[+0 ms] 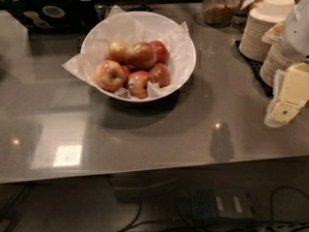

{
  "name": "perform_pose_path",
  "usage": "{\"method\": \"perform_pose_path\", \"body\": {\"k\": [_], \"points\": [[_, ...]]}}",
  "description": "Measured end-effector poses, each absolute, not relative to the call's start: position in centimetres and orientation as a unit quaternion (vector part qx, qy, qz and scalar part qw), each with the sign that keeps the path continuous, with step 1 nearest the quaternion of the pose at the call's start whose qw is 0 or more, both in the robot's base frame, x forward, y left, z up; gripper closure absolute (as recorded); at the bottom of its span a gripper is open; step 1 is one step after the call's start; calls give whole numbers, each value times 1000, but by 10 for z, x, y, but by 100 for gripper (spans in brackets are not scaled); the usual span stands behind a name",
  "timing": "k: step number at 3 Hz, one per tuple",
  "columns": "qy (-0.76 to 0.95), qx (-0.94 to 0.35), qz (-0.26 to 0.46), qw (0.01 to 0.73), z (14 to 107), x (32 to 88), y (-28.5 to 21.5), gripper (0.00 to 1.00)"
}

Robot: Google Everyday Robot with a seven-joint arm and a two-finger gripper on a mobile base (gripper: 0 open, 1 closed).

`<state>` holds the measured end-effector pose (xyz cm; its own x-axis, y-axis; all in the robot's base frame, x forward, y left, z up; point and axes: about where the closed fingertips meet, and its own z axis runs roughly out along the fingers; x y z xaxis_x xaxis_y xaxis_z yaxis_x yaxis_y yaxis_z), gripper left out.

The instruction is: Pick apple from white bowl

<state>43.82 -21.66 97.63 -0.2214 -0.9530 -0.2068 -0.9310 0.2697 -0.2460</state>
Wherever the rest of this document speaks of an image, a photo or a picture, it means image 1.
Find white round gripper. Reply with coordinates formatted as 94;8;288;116
262;0;309;128

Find white paper bowl stack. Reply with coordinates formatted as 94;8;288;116
252;0;295;23

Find right dark red apple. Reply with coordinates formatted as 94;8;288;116
150;63;170;88

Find front apple with sticker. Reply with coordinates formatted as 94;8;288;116
126;71;155;100

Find small hidden middle apple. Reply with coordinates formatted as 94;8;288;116
122;65;131;75

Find back left yellow apple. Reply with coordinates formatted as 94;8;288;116
106;40;128;64

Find front left yellow-red apple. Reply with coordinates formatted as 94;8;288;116
95;60;126;93

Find front stack paper plates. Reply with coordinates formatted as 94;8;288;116
260;43;293;87

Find stack paper plates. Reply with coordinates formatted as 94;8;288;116
260;43;293;87
239;8;283;62

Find black rubber mat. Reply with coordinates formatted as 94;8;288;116
235;41;273;99

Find rear stack paper plates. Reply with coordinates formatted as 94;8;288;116
239;8;283;62

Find glass jar with nuts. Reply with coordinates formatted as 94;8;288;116
203;0;240;27

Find power brick under table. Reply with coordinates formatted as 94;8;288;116
190;188;256;221

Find white tissue paper liner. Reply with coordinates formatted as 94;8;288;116
61;5;195;100

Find black laptop with stickers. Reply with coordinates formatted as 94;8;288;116
0;0;100;33

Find black cable loop right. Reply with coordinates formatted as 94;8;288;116
269;186;309;224

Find black cable under table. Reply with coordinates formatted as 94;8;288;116
105;174;309;232

